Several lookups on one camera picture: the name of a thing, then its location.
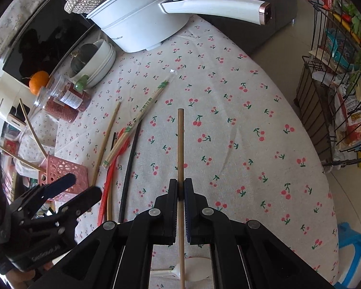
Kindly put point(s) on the white plastic spoon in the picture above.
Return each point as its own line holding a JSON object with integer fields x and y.
{"x": 195, "y": 269}

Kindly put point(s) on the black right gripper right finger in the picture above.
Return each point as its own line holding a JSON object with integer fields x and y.
{"x": 196, "y": 227}

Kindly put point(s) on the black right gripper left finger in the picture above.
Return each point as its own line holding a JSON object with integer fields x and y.
{"x": 167, "y": 204}

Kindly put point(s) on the black wire vegetable rack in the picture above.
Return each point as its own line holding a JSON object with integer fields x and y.
{"x": 329, "y": 92}

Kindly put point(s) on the jar of red goji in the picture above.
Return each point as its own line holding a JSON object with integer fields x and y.
{"x": 54, "y": 107}

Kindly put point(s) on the black chopstick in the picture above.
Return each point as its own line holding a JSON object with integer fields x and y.
{"x": 122, "y": 210}

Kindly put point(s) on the blue plastic stool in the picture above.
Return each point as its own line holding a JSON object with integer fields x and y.
{"x": 349, "y": 242}

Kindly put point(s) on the jar of dried snacks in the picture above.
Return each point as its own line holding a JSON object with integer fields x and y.
{"x": 77, "y": 100}

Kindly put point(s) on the orange tangerine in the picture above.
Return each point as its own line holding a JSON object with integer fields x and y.
{"x": 37, "y": 81}

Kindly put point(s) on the cream air fryer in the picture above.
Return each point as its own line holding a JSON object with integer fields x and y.
{"x": 11, "y": 90}

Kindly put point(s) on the cherry print tablecloth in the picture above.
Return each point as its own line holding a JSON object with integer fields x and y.
{"x": 245, "y": 149}

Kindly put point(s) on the red plastic spoon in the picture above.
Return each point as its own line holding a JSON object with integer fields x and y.
{"x": 108, "y": 183}

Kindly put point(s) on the black microwave oven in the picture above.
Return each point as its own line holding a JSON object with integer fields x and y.
{"x": 44, "y": 41}

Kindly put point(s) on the white stacked bowls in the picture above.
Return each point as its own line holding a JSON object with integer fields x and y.
{"x": 99, "y": 64}

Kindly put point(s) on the green small jar lid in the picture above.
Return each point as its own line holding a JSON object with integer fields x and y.
{"x": 81, "y": 84}

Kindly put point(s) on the disposable chopsticks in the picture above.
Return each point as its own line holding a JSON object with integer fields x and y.
{"x": 130, "y": 128}

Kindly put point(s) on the wooden chopstick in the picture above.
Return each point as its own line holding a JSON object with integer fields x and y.
{"x": 180, "y": 212}
{"x": 40, "y": 146}
{"x": 104, "y": 144}
{"x": 29, "y": 164}

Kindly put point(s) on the white electric pot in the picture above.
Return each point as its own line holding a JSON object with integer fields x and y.
{"x": 136, "y": 25}

